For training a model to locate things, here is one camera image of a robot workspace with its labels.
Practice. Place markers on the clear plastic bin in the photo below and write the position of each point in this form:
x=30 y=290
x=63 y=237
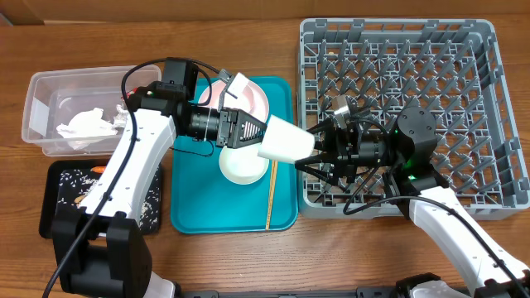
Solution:
x=55 y=97

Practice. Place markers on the left wooden chopstick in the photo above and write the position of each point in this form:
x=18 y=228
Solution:
x=272 y=186

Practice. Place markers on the large pink plate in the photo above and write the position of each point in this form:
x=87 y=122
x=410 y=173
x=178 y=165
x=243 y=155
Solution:
x=252 y=100

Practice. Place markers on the orange carrot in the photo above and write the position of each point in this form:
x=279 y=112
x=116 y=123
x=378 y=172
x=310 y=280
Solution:
x=98 y=169

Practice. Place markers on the grey dishwasher rack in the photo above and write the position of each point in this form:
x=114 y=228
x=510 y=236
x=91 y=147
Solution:
x=451 y=67

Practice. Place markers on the teal plastic tray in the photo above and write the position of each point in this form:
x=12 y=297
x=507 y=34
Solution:
x=204 y=201

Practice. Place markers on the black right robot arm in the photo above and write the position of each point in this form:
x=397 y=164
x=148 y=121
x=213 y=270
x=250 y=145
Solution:
x=420 y=192

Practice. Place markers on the rice and peanut food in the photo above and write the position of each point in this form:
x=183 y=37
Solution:
x=75 y=184

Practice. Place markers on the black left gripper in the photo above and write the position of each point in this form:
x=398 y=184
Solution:
x=235 y=138

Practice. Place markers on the black plastic tray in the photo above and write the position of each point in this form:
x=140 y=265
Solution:
x=51 y=190

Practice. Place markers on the pale green bowl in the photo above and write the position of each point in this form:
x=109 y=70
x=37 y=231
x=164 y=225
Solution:
x=242 y=166

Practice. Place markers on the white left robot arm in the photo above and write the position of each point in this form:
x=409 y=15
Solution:
x=99 y=249

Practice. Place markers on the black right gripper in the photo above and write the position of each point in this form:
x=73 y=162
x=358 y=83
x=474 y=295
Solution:
x=347 y=151

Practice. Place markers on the white tissue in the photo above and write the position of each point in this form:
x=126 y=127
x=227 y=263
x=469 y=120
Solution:
x=84 y=127
x=120 y=120

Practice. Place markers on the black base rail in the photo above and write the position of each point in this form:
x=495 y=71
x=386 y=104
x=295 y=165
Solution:
x=360 y=292

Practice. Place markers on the red snack wrapper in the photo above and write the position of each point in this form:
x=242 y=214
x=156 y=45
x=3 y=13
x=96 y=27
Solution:
x=133 y=91

